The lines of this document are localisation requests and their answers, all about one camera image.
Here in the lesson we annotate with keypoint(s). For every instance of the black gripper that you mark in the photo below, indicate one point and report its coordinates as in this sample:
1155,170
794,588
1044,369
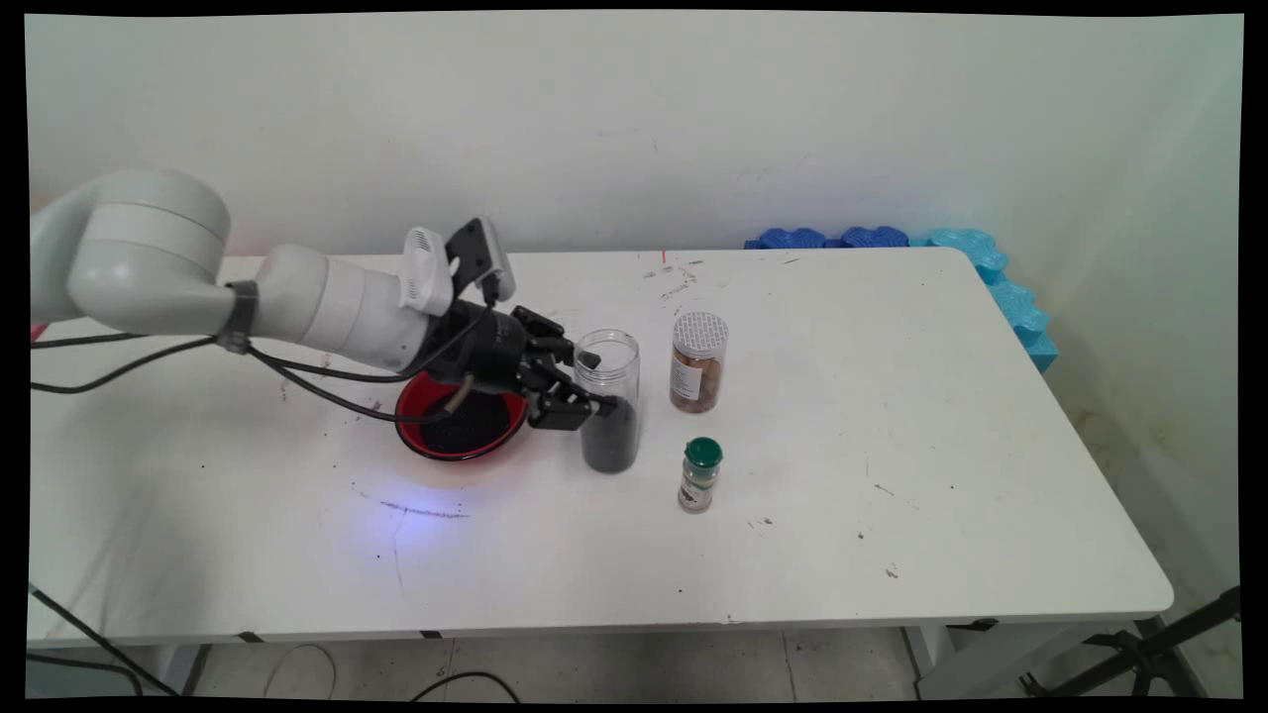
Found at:
485,347

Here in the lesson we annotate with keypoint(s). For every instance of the clear jar with black seeds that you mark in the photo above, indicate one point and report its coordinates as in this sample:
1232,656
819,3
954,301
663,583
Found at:
614,441

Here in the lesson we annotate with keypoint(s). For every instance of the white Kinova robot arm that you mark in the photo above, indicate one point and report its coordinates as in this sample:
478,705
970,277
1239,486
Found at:
149,248

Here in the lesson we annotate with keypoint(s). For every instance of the red bowl with black seeds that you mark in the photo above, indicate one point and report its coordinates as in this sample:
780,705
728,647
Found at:
466,431

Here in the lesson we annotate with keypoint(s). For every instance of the snack jar with white lid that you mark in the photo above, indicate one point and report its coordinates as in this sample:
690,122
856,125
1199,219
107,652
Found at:
698,371

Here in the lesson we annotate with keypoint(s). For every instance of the spice bottle with green cap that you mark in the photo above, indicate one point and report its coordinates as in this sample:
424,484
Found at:
701,475

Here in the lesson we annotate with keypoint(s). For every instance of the dark blue foam piece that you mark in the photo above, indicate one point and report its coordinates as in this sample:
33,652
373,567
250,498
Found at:
790,239
876,238

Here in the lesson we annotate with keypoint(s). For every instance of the light blue foam piece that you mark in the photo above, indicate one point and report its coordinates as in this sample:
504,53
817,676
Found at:
963,248
1020,315

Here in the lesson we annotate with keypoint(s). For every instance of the white table leg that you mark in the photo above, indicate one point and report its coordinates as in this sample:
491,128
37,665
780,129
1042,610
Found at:
926,654

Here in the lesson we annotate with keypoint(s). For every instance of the black tripod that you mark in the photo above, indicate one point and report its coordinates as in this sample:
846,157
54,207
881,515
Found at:
1154,654

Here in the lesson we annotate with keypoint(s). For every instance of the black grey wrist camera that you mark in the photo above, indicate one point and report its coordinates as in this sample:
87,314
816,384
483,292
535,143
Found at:
480,255

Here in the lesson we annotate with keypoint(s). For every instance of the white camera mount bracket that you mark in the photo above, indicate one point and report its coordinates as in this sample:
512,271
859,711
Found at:
426,269

